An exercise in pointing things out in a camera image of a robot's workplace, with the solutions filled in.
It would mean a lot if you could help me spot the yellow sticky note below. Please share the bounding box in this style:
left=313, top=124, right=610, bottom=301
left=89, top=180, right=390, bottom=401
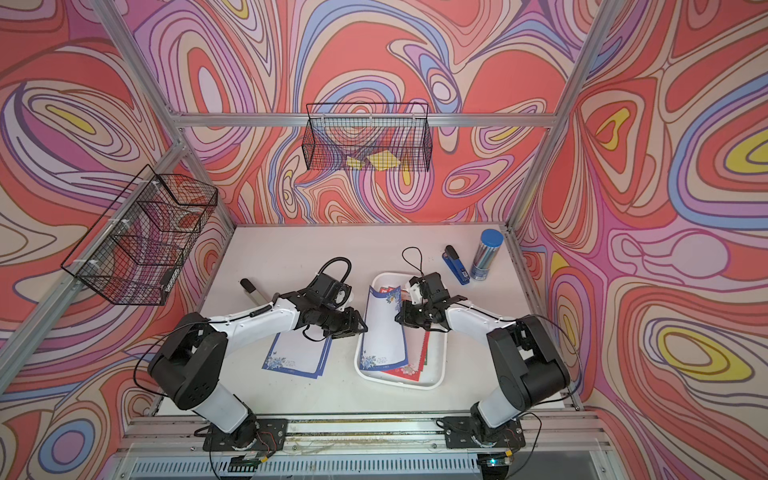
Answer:
left=367, top=150, right=401, bottom=171

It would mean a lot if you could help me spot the blue stapler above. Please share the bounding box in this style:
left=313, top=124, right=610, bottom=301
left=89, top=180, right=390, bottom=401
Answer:
left=442, top=245, right=470, bottom=285

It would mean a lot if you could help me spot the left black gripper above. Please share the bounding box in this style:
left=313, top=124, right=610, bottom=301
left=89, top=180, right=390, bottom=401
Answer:
left=317, top=305, right=371, bottom=340

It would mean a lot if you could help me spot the black white marker pen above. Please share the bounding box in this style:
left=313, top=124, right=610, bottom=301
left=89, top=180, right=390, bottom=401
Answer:
left=240, top=278, right=266, bottom=305

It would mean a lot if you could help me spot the red bordered stationery sheet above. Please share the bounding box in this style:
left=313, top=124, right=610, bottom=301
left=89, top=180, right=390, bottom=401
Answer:
left=383, top=286, right=432, bottom=383

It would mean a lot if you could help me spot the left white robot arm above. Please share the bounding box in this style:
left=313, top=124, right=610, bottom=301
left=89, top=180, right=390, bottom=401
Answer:
left=147, top=289, right=368, bottom=450

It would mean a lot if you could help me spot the blue floral stationery sheet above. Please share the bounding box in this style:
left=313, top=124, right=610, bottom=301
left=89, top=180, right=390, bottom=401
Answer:
left=262, top=329, right=333, bottom=380

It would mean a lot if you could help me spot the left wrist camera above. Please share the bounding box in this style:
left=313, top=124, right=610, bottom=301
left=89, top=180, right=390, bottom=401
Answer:
left=308, top=273, right=352, bottom=309

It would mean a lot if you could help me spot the back black wire basket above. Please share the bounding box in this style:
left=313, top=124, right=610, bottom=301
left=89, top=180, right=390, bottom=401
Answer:
left=301, top=101, right=433, bottom=172

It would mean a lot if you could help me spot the white plastic storage tray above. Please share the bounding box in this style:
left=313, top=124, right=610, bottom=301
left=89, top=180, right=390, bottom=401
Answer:
left=353, top=272, right=447, bottom=391

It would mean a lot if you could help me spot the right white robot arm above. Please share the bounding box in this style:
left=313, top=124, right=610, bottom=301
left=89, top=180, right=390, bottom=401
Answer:
left=395, top=273, right=571, bottom=443

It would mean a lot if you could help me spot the left black wire basket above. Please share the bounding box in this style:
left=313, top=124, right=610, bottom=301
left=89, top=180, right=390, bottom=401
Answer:
left=60, top=165, right=218, bottom=306

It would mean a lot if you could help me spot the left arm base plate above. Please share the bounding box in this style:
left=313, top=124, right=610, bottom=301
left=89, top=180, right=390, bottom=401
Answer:
left=203, top=417, right=289, bottom=453

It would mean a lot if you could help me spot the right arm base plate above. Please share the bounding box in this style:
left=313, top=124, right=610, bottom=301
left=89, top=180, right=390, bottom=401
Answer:
left=435, top=416, right=526, bottom=452

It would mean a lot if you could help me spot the black wire basket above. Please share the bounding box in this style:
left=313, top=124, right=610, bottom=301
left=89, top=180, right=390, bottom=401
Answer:
left=301, top=101, right=433, bottom=172
left=60, top=165, right=218, bottom=306

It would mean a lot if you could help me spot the blue lidded pen tube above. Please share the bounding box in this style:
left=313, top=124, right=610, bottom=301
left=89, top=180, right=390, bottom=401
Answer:
left=470, top=229, right=504, bottom=281

